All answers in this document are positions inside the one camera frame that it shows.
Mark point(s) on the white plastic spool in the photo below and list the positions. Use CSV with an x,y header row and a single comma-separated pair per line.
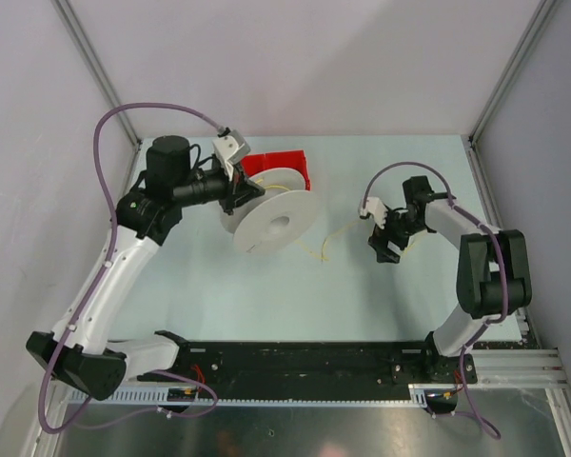
x,y
276,219

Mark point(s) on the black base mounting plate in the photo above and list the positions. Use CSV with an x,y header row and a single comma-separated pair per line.
x,y
314,371

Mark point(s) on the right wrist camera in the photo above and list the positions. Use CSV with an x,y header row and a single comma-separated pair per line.
x,y
373,208

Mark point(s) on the aluminium frame post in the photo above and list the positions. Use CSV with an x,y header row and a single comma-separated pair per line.
x,y
81,41
530,38

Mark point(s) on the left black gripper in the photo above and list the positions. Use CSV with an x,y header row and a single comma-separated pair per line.
x,y
240,190

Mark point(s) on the red two-compartment bin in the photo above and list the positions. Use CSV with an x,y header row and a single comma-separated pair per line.
x,y
289,159

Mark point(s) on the grey slotted cable duct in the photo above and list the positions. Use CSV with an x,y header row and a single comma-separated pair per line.
x,y
173,396

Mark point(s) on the left aluminium frame post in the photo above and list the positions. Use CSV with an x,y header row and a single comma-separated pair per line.
x,y
81,41

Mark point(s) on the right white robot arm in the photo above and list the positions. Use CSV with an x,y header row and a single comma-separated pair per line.
x,y
493,274

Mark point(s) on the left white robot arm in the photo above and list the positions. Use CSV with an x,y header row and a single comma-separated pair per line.
x,y
77,351

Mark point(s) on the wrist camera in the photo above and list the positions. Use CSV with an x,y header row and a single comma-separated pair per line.
x,y
373,208
230,148

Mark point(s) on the right aluminium frame post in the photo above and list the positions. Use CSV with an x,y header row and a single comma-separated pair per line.
x,y
530,38

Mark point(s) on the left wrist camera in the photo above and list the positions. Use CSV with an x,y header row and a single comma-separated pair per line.
x,y
230,148

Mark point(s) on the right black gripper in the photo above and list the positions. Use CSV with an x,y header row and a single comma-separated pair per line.
x,y
381,238

